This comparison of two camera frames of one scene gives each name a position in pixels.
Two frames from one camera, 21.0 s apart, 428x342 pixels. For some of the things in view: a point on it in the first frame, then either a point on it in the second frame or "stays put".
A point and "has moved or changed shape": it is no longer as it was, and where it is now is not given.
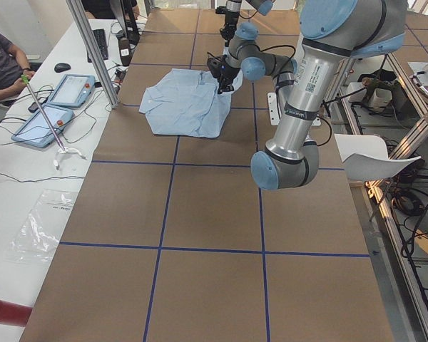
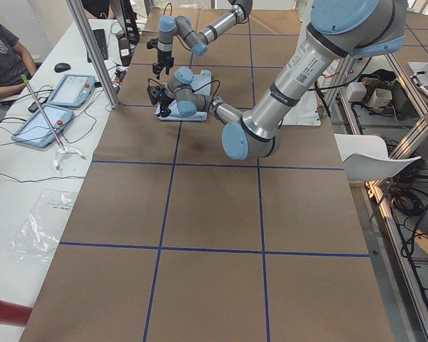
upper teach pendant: (73, 91) stays put
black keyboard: (100, 36) stays put
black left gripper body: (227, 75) -> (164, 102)
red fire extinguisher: (3, 312) stays put
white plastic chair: (365, 157) stays put
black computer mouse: (62, 67) stays put
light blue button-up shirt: (187, 102) has moved or changed shape
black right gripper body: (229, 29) -> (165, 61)
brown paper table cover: (172, 239) stays put
